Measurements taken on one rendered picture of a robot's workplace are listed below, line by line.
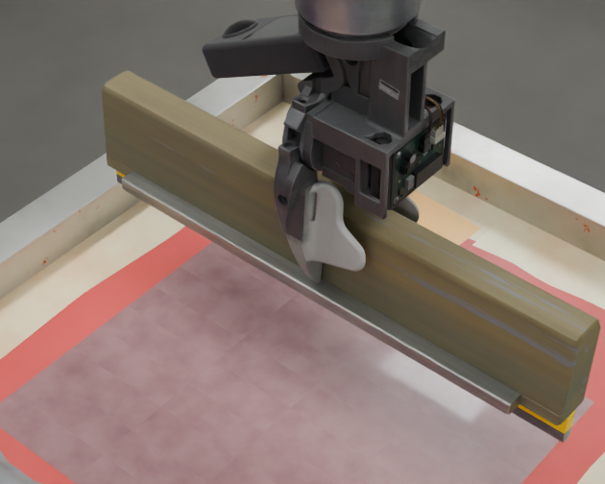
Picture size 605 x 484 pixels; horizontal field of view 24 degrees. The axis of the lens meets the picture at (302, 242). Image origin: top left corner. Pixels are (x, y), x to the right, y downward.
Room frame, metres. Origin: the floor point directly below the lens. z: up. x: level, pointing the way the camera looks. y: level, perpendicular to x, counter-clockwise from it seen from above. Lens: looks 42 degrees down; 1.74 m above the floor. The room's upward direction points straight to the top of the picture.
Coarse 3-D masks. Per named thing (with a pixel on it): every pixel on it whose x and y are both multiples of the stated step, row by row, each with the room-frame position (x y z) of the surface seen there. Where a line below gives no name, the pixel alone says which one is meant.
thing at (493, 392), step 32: (160, 192) 0.79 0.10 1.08; (192, 224) 0.76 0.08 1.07; (224, 224) 0.76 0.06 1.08; (256, 256) 0.72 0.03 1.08; (320, 288) 0.69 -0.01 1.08; (352, 320) 0.67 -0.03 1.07; (384, 320) 0.66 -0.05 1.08; (416, 352) 0.63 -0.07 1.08; (448, 352) 0.63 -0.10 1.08; (480, 384) 0.60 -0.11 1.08
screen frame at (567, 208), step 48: (192, 96) 1.03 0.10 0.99; (240, 96) 1.03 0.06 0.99; (288, 96) 1.07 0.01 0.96; (480, 144) 0.96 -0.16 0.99; (48, 192) 0.90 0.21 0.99; (96, 192) 0.90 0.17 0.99; (480, 192) 0.93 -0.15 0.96; (528, 192) 0.90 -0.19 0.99; (576, 192) 0.90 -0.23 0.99; (0, 240) 0.84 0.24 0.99; (48, 240) 0.85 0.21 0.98; (576, 240) 0.87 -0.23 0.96; (0, 288) 0.81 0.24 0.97
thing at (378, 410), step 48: (336, 384) 0.71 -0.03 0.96; (384, 384) 0.71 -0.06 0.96; (432, 384) 0.71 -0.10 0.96; (288, 432) 0.67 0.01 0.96; (336, 432) 0.67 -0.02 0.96; (384, 432) 0.67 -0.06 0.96; (432, 432) 0.67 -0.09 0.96; (480, 432) 0.67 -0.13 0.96; (528, 432) 0.67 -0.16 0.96; (576, 432) 0.67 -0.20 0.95; (240, 480) 0.62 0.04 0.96; (288, 480) 0.62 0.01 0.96; (336, 480) 0.62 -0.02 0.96; (384, 480) 0.62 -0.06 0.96; (432, 480) 0.62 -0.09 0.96; (480, 480) 0.62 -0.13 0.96; (528, 480) 0.62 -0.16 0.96; (576, 480) 0.62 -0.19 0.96
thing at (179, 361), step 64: (192, 256) 0.86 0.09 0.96; (64, 320) 0.78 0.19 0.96; (128, 320) 0.78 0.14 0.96; (192, 320) 0.78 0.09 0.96; (256, 320) 0.78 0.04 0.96; (320, 320) 0.78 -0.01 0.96; (0, 384) 0.71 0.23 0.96; (64, 384) 0.71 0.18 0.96; (128, 384) 0.71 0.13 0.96; (192, 384) 0.71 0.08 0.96; (256, 384) 0.71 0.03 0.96; (0, 448) 0.65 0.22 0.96; (64, 448) 0.65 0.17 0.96; (128, 448) 0.65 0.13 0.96; (192, 448) 0.65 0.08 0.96
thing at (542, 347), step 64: (128, 128) 0.82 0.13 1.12; (192, 128) 0.79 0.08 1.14; (192, 192) 0.78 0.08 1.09; (256, 192) 0.74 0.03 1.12; (384, 256) 0.67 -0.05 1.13; (448, 256) 0.65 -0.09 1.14; (448, 320) 0.63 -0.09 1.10; (512, 320) 0.61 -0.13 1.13; (576, 320) 0.60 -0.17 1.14; (512, 384) 0.60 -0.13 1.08; (576, 384) 0.59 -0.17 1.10
